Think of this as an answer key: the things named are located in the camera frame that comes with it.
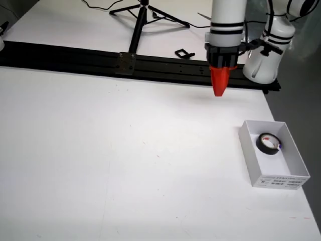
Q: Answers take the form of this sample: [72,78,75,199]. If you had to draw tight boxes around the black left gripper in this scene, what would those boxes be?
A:
[204,41,246,97]

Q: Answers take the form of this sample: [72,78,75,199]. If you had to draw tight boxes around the black tape roll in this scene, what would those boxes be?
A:
[256,133,283,156]

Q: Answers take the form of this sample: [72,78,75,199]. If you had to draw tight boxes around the white cardboard bin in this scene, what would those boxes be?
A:
[238,119,311,190]

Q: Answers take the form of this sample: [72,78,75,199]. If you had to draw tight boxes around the grey metal mounting plate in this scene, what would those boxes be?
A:
[115,52,137,76]

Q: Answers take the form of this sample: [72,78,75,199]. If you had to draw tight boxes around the black plastic bracket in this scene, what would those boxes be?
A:
[174,48,196,60]

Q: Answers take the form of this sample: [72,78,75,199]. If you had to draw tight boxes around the thin black table cable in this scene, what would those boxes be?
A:
[173,16,267,29]

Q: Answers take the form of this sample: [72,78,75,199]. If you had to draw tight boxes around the red handled scissors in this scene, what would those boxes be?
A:
[197,12,212,23]

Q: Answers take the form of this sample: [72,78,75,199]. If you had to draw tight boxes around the black camera tripod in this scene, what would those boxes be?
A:
[109,0,191,55]

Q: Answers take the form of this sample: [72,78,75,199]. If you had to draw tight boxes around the dark looped cable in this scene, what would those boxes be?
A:
[81,0,141,12]

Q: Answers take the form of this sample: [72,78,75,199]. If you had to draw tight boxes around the black aluminium rail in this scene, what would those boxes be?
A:
[0,40,282,95]

